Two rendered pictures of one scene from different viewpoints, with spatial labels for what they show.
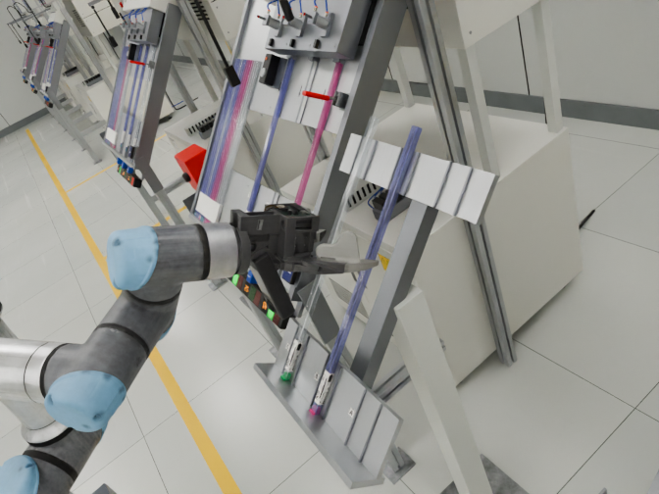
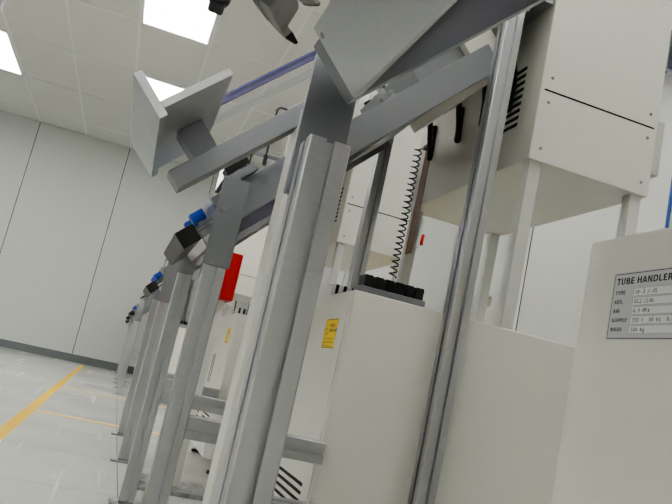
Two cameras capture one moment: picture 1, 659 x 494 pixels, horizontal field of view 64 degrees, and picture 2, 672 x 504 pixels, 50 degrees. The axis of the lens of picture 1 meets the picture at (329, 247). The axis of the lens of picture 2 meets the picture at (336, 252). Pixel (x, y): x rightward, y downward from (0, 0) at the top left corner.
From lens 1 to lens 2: 1.10 m
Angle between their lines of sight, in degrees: 44
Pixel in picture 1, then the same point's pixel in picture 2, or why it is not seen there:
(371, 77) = (425, 93)
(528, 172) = (549, 358)
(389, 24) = (465, 73)
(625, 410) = not seen: outside the picture
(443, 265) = (388, 356)
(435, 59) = (491, 119)
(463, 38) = (530, 147)
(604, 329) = not seen: outside the picture
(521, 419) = not seen: outside the picture
